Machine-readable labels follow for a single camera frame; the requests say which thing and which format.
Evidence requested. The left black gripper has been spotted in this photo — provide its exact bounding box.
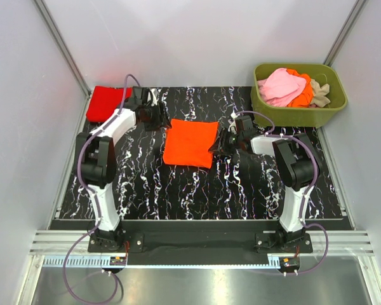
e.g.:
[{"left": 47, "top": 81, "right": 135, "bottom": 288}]
[{"left": 140, "top": 102, "right": 171, "bottom": 132}]

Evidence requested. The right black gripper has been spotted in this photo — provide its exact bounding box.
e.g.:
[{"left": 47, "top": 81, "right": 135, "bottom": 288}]
[{"left": 208, "top": 127, "right": 243, "bottom": 156}]

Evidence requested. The orange t shirt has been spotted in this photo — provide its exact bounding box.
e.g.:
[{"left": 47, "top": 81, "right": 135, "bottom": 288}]
[
  {"left": 163, "top": 119, "right": 219, "bottom": 169},
  {"left": 286, "top": 69, "right": 314, "bottom": 108}
]

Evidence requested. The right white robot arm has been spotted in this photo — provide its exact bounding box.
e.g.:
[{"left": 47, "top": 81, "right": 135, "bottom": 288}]
[{"left": 209, "top": 116, "right": 322, "bottom": 252}]

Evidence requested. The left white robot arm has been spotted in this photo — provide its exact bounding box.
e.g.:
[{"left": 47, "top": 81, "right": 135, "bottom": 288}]
[{"left": 74, "top": 86, "right": 171, "bottom": 252}]

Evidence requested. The folded red t shirt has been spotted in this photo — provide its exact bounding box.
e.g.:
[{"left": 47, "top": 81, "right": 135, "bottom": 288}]
[{"left": 86, "top": 86, "right": 132, "bottom": 123}]

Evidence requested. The pink t shirt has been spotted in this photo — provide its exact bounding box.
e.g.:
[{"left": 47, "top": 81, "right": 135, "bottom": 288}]
[{"left": 257, "top": 68, "right": 307, "bottom": 107}]

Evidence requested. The olive green plastic bin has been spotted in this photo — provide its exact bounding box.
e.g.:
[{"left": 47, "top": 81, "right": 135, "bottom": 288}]
[{"left": 250, "top": 62, "right": 347, "bottom": 128}]

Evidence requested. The orange t shirt in bin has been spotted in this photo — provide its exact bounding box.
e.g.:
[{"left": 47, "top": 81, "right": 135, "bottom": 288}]
[{"left": 286, "top": 69, "right": 314, "bottom": 108}]

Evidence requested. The beige t shirt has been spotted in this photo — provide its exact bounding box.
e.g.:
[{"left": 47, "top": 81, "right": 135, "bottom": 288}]
[{"left": 309, "top": 79, "right": 331, "bottom": 108}]

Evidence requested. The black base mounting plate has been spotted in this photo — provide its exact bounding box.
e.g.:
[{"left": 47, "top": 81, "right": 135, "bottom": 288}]
[{"left": 88, "top": 220, "right": 313, "bottom": 268}]

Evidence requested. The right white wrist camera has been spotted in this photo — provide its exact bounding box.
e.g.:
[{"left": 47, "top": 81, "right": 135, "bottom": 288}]
[{"left": 227, "top": 114, "right": 237, "bottom": 135}]

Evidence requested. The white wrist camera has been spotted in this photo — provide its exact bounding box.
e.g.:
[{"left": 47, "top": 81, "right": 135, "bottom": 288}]
[
  {"left": 146, "top": 89, "right": 158, "bottom": 107},
  {"left": 227, "top": 114, "right": 237, "bottom": 135}
]

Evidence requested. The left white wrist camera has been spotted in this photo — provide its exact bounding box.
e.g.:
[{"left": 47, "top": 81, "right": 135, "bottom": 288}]
[{"left": 146, "top": 89, "right": 158, "bottom": 107}]

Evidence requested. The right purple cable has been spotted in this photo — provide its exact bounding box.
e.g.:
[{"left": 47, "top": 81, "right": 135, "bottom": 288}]
[{"left": 234, "top": 111, "right": 330, "bottom": 276}]

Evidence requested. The purple cable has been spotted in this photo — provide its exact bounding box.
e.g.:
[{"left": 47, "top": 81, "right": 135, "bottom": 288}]
[
  {"left": 63, "top": 74, "right": 142, "bottom": 302},
  {"left": 234, "top": 111, "right": 330, "bottom": 276}
]

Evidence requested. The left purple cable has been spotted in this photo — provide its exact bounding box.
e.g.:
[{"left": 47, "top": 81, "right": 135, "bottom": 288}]
[{"left": 63, "top": 74, "right": 142, "bottom": 302}]

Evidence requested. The aluminium rail frame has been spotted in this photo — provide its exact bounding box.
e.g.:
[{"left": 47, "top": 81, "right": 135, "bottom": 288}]
[{"left": 30, "top": 231, "right": 373, "bottom": 269}]

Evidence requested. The left aluminium corner post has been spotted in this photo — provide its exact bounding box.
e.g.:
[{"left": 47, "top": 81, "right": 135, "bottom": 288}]
[{"left": 31, "top": 0, "right": 93, "bottom": 98}]

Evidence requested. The aluminium corner post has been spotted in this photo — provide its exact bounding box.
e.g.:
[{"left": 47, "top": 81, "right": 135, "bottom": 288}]
[
  {"left": 31, "top": 0, "right": 93, "bottom": 98},
  {"left": 323, "top": 0, "right": 368, "bottom": 67}
]

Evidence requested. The right aluminium corner post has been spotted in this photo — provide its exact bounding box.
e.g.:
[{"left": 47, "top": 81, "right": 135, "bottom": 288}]
[{"left": 323, "top": 0, "right": 368, "bottom": 67}]

